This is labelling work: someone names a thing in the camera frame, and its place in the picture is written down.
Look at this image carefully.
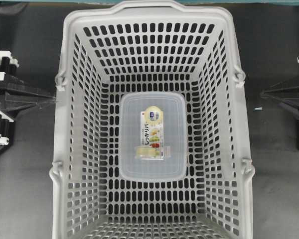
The grey plastic shopping basket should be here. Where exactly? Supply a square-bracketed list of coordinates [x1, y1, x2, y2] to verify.
[49, 0, 255, 239]

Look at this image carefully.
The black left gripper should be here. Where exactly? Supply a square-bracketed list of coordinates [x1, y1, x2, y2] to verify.
[0, 50, 56, 146]

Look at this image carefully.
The clear plastic food container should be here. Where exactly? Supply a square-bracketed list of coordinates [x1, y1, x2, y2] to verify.
[118, 92, 187, 182]

